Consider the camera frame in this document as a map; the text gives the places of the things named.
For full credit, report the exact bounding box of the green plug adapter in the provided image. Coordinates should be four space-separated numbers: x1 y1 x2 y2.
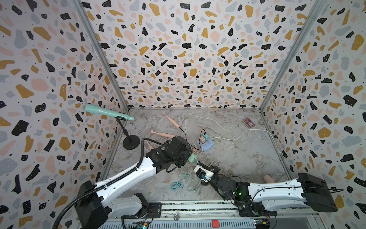
188 154 197 163

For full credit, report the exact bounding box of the teal cable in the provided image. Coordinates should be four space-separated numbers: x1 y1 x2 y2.
170 167 201 192

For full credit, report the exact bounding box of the black charging cable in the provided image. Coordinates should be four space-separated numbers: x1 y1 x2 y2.
179 127 201 151

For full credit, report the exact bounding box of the teal plug adapter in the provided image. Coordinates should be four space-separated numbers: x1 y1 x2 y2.
203 134 210 142

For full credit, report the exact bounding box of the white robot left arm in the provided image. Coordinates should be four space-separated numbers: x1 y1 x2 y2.
74 136 193 229

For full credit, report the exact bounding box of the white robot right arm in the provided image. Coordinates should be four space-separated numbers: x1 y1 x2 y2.
194 162 339 217

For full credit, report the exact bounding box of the light blue power strip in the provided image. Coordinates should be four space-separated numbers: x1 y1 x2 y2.
197 139 214 152

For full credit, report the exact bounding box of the black microphone stand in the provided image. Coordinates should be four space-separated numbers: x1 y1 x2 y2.
115 116 140 150

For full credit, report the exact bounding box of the pink round cap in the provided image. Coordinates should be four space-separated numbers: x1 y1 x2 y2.
263 175 274 183

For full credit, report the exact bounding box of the small colourful card box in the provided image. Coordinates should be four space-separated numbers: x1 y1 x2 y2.
243 118 255 129

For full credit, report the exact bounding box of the black corrugated conduit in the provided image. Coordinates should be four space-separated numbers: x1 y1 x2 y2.
52 147 158 229

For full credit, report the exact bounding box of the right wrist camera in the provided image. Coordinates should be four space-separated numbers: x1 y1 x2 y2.
193 166 209 186

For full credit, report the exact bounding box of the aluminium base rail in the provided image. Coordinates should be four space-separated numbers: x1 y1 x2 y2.
77 198 318 229

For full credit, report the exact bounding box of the white power strip cable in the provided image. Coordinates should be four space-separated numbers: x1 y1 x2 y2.
211 128 279 155

